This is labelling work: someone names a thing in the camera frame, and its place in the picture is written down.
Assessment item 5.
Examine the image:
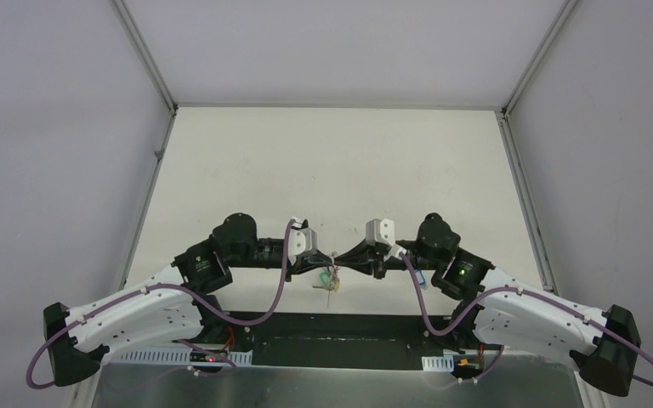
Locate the white cable duct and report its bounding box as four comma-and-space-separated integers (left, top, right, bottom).
421, 354, 455, 373
111, 346, 253, 366

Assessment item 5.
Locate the blue key tag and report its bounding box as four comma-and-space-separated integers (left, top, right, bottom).
415, 269, 429, 291

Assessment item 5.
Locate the right circuit board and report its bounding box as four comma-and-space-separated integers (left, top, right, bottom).
451, 356, 485, 380

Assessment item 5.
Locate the right white cable duct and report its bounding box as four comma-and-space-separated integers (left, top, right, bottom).
421, 354, 455, 373

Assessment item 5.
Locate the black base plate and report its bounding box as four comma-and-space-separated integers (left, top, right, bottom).
171, 311, 503, 371

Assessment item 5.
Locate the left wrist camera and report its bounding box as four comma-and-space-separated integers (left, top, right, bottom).
287, 217, 318, 265

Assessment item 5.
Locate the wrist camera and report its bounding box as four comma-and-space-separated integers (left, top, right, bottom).
365, 218, 406, 261
287, 217, 318, 265

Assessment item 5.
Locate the circuit board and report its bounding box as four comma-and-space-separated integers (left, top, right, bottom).
451, 356, 485, 380
190, 349, 229, 364

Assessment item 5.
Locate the left white cable duct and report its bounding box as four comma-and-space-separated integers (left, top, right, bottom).
111, 346, 253, 366

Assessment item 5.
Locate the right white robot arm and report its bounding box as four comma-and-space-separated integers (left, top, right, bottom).
335, 212, 641, 397

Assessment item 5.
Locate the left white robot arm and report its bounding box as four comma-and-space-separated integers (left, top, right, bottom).
26, 212, 333, 389

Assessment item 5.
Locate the metal crescent keyring plate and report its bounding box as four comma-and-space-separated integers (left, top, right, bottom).
313, 252, 340, 307

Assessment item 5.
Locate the aluminium frame rail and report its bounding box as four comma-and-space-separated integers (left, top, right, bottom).
85, 313, 593, 357

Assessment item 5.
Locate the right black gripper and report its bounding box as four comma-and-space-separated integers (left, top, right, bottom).
333, 237, 442, 281

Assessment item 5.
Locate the left circuit board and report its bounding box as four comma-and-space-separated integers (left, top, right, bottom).
190, 349, 229, 364

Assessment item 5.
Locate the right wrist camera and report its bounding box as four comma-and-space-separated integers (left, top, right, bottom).
365, 218, 406, 261

